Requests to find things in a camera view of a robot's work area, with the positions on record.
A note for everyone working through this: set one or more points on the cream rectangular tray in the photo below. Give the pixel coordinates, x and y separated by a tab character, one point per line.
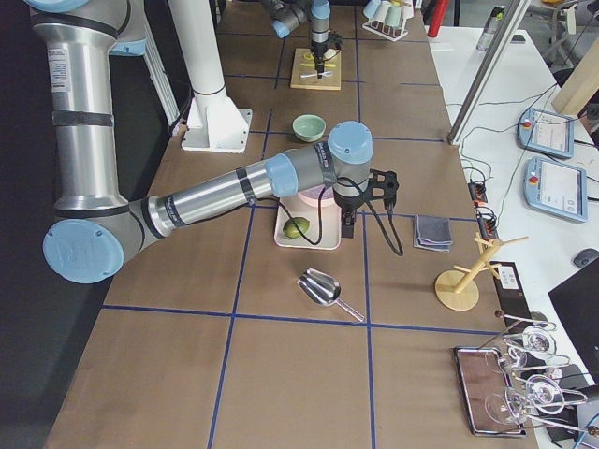
330	221

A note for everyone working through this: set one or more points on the metal tray with glasses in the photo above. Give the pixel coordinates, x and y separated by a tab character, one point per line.
480	376

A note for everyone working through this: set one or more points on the pink bowl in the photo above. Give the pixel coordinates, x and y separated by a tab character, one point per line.
317	195

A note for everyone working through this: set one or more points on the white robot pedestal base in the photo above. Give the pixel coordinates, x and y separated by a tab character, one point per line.
214	123

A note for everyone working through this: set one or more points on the grey folded cloth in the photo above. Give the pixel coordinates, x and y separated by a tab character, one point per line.
432	233

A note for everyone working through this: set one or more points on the yellow plastic knife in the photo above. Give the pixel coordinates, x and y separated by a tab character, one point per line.
327	66

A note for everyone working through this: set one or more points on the teach pendant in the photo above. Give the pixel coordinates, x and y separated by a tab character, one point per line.
557	189
547	132

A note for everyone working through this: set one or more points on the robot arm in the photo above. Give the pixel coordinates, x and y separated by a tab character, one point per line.
97	230
286	18

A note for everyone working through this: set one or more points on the aluminium frame post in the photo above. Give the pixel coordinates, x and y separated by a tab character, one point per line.
497	34

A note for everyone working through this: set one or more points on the wooden mug tree stand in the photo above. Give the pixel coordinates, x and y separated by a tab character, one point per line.
456	288

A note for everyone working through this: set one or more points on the metal ice scoop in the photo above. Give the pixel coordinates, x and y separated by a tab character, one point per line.
325	290

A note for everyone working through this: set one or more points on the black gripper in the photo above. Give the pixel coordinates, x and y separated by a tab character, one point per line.
348	204
319	49

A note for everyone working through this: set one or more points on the white cup rack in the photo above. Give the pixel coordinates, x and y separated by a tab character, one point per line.
388	19

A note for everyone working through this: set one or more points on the upper teach pendant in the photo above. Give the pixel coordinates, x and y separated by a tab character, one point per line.
547	132

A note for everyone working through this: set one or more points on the mint green bowl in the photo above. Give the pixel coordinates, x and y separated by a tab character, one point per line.
309	127

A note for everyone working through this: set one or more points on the green lime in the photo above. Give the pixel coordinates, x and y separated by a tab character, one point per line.
296	227

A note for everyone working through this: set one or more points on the lower teach pendant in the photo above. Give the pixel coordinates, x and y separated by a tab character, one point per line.
557	189

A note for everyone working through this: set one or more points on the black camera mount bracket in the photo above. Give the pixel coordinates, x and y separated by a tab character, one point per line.
383	185

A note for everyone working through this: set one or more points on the bamboo cutting board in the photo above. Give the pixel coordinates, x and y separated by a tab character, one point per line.
332	83

